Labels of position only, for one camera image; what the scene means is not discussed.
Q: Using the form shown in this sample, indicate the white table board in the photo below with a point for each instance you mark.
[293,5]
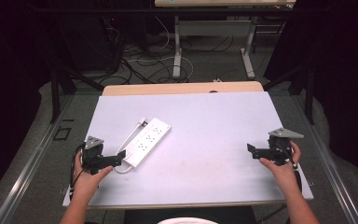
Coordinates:
[205,149]

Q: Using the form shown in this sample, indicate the wooden table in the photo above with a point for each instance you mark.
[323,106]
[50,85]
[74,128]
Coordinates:
[180,88]

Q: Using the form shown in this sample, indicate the black metal stand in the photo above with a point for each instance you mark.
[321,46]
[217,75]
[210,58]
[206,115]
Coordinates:
[307,90]
[59,90]

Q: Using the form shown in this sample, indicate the white power plug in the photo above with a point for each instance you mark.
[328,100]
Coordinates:
[142,121]

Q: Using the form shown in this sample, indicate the person's right hand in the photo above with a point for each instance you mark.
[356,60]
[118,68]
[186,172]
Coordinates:
[281,174]

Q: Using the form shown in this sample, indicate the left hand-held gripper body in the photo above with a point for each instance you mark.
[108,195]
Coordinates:
[92,155]

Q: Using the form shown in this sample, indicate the metal floor rail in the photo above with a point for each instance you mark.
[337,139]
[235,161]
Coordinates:
[326,158]
[28,168]

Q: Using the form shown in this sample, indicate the black floor socket plate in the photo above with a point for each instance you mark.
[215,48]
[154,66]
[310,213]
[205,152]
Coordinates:
[62,134]

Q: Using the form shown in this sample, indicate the white power strip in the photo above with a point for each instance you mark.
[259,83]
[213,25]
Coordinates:
[147,141]

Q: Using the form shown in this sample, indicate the white-legged background desk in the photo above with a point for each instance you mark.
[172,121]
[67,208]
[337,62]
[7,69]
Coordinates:
[217,3]

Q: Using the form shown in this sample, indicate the person's left hand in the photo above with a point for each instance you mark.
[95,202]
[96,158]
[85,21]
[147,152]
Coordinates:
[88,180]

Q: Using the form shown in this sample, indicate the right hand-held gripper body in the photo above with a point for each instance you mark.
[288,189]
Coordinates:
[278,149]

